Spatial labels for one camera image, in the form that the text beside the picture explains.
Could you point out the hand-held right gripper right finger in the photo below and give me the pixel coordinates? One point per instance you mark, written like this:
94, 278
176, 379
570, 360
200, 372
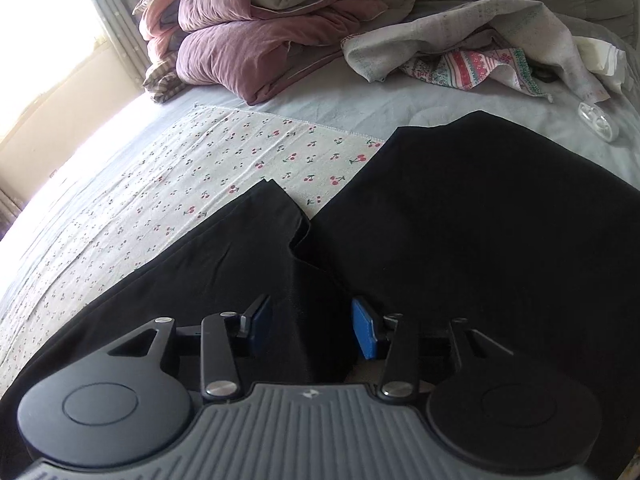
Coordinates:
365, 330

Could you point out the grey star curtain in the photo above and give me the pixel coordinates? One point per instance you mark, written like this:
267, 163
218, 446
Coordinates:
120, 20

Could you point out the purple folded quilt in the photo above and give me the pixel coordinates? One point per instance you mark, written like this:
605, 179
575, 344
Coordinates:
225, 55

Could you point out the pink patterned cloth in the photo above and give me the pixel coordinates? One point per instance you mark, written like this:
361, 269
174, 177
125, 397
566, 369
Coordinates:
465, 67

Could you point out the striped folded blanket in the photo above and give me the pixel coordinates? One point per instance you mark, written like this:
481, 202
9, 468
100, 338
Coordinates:
165, 85

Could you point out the black pants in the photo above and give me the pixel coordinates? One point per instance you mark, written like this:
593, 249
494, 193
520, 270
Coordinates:
200, 270

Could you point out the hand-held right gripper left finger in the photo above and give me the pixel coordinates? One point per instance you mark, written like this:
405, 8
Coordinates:
261, 325

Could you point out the pink folded quilt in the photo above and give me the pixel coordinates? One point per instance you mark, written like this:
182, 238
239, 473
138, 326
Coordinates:
160, 25

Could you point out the black garment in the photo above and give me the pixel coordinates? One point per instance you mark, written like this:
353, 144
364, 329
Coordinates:
475, 235

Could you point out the clear plastic item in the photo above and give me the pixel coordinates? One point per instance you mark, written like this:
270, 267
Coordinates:
597, 122

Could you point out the white towel blanket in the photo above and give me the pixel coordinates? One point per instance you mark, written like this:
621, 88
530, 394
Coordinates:
500, 25

